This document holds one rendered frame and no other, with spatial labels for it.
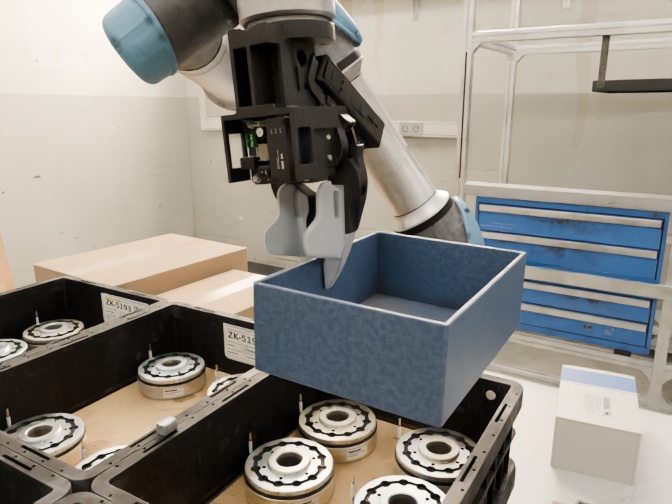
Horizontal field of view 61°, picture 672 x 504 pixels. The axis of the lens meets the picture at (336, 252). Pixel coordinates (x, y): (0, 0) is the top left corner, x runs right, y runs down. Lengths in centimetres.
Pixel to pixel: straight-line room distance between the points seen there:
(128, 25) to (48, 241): 345
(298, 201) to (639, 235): 200
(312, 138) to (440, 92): 304
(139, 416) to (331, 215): 51
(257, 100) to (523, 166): 294
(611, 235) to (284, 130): 207
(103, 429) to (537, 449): 68
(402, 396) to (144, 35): 38
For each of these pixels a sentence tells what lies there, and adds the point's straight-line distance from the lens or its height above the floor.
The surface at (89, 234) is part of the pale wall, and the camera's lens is 413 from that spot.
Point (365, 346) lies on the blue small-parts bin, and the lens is 38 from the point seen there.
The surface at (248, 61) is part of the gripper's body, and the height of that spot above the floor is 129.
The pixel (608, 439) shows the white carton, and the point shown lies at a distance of 99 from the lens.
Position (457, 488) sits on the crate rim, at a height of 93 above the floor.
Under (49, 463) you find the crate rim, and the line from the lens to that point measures 63.
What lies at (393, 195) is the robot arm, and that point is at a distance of 97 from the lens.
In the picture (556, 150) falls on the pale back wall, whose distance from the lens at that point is 327.
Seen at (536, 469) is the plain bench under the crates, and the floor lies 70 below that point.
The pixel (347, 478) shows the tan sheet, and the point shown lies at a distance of 72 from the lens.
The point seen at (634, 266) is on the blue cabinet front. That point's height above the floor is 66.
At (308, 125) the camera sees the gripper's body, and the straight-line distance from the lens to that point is 42.
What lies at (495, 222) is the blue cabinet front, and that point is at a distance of 249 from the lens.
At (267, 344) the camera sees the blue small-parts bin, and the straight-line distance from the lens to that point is 43.
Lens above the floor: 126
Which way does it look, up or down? 15 degrees down
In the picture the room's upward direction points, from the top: straight up
